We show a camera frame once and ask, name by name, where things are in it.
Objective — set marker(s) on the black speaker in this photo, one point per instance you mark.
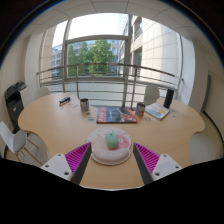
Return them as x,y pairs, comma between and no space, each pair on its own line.
168,98

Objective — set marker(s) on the pink and white mouse pad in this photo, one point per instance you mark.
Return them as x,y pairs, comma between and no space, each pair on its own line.
100,150

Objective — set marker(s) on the grey-green door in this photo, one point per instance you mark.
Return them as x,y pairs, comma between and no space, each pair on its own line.
205,94

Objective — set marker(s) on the white chair with wooden legs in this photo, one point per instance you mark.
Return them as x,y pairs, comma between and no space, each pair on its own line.
11,140

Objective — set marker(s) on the metal balcony railing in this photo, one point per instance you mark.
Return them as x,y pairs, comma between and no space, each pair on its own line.
100,64

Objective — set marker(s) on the red and dark magazine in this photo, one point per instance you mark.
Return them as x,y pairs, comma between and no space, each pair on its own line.
116,115

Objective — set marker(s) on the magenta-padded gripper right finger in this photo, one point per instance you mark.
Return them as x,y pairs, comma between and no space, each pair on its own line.
164,165

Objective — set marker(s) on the printed mug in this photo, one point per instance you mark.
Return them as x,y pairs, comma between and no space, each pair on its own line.
84,104
140,109

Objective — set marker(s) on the mint green computer mouse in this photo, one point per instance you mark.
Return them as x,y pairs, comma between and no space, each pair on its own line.
112,140

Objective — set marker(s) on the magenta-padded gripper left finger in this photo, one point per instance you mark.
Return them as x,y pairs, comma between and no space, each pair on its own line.
58,165

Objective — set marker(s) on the dark blue stapler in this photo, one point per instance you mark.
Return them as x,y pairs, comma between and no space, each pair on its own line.
64,101

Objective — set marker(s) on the black office printer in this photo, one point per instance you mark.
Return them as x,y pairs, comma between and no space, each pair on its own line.
15,103

